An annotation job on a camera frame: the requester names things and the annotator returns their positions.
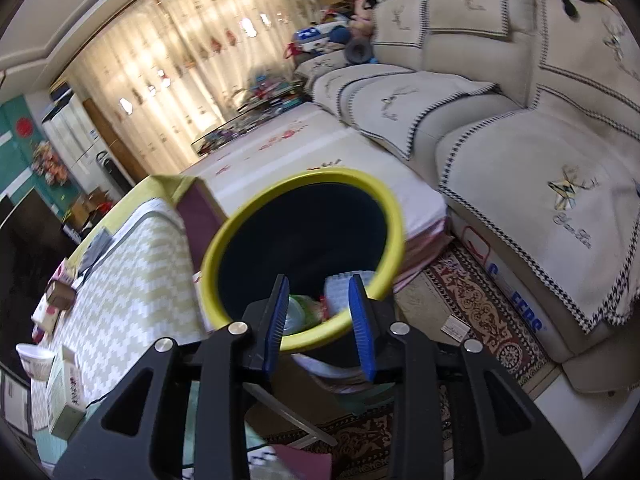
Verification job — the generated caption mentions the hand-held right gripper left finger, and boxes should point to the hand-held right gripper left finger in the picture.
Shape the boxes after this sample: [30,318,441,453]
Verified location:
[52,274,291,480]

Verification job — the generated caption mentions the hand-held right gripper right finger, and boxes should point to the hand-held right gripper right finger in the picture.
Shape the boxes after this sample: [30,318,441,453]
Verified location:
[347,274,583,480]

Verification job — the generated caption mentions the yellow-rimmed black trash bin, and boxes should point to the yellow-rimmed black trash bin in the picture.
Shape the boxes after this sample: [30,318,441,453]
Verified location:
[199,169,405,386]

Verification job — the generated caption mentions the grey foil packet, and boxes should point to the grey foil packet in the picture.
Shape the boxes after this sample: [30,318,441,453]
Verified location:
[77,229,113,281]

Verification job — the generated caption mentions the brown plastic tray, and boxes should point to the brown plastic tray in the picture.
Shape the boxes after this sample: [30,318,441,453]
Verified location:
[44,280,77,311]

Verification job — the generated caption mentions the white and green cardboard box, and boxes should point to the white and green cardboard box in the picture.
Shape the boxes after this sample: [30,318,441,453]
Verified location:
[46,345,90,442]

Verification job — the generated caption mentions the paper noodle cup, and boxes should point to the paper noodle cup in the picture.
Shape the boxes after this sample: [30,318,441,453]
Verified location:
[15,342,56,387]

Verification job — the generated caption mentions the round pale plastic stool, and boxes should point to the round pale plastic stool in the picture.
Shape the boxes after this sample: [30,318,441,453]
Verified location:
[290,350,396,401]

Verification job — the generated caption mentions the small white paper card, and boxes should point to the small white paper card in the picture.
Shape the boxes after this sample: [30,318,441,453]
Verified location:
[442,316,469,343]

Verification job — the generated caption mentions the red patterned carpet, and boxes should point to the red patterned carpet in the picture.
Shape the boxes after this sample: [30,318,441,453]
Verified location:
[250,247,561,480]

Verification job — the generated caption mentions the white storage box blue print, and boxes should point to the white storage box blue print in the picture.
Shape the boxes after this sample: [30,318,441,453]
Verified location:
[460,225,546,346]

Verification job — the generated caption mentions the white floral sheet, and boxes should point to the white floral sheet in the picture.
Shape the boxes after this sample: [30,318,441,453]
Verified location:
[180,102,447,291]

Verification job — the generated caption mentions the glass coffee table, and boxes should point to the glass coffee table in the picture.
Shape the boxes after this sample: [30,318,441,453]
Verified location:
[191,80,311,158]

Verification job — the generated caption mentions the beige sofa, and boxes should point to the beige sofa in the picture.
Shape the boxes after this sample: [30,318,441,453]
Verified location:
[294,0,640,396]

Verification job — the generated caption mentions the black tower fan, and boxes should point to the black tower fan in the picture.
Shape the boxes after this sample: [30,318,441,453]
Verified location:
[95,150,136,201]

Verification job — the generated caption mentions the open cardboard box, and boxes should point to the open cardboard box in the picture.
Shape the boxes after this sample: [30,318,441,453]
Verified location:
[65,187,121,231]

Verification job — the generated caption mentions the large curved black television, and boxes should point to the large curved black television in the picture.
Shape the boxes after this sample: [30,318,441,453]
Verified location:
[0,187,83,361]

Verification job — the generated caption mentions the cream curtains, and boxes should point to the cream curtains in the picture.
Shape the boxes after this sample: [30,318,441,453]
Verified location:
[65,0,326,186]

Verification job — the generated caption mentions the dark grey neck pillow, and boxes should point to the dark grey neck pillow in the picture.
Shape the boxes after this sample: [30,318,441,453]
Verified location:
[345,40,373,66]

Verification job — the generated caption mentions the white standing air conditioner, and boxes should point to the white standing air conditioner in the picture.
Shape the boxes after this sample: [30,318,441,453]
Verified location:
[41,92,108,176]

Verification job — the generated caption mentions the artificial flower wall decoration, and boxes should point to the artificial flower wall decoration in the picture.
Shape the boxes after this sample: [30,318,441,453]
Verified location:
[31,140,70,186]

